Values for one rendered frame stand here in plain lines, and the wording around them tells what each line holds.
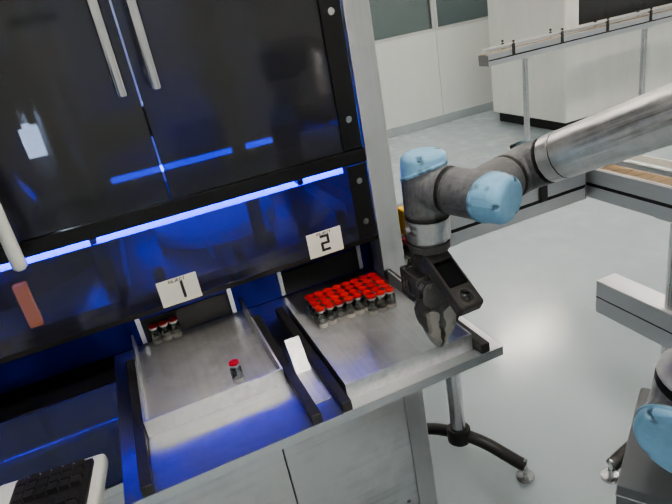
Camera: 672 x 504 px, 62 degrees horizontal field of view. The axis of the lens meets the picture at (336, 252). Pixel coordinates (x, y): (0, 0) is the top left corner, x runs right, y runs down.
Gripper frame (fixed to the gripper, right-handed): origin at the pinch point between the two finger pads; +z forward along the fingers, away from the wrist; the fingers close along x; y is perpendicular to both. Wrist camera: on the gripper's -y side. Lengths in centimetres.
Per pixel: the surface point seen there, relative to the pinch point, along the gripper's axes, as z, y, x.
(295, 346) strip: 1.2, 16.3, 23.2
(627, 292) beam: 37, 35, -87
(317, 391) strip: 5.1, 6.0, 23.1
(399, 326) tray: 4.9, 15.8, 0.7
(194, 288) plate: -7, 38, 37
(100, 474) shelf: 14, 17, 64
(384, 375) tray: 2.7, 0.6, 11.9
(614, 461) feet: 84, 20, -70
